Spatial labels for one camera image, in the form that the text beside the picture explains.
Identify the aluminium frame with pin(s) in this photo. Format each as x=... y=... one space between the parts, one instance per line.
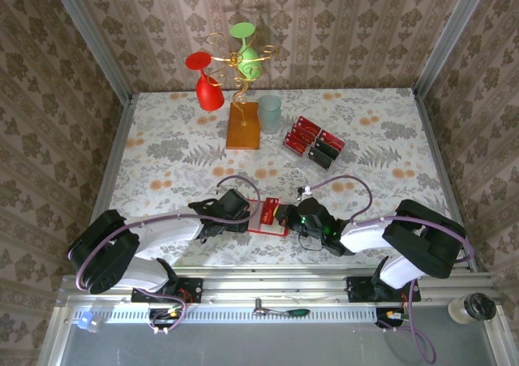
x=284 y=285

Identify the red VIP card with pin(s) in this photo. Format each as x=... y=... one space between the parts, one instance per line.
x=333 y=139
x=294 y=147
x=299 y=139
x=304 y=131
x=309 y=124
x=268 y=216

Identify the red wine glass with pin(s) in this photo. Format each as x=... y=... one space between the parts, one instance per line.
x=208 y=94

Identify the clear jar black lid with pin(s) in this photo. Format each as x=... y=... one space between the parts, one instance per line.
x=478 y=306

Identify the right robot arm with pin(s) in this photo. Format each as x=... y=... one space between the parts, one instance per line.
x=365 y=236

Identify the clear acrylic card stand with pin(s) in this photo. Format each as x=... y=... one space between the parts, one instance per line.
x=300 y=164

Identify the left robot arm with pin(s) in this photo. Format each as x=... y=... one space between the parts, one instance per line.
x=162 y=232

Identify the green wine glass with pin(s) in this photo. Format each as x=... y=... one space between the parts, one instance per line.
x=247 y=57

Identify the frosted pale blue cup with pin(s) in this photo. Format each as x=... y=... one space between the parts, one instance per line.
x=269 y=114

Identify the red leather card holder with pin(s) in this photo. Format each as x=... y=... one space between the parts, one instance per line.
x=275 y=229

